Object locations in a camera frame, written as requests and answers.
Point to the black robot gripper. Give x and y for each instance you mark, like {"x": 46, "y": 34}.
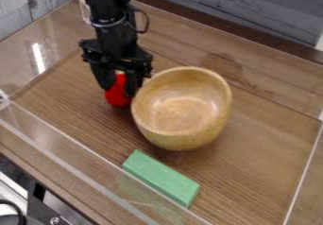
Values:
{"x": 116, "y": 50}

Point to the red plush strawberry toy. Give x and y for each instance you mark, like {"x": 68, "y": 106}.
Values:
{"x": 116, "y": 94}

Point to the light wooden bowl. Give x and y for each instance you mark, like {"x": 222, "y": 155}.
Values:
{"x": 182, "y": 108}

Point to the green rectangular block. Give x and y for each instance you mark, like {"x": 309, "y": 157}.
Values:
{"x": 166, "y": 180}

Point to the black metal table leg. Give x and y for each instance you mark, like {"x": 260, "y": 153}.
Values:
{"x": 41, "y": 209}

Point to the clear acrylic tray wall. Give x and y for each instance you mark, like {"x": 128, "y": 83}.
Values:
{"x": 86, "y": 180}

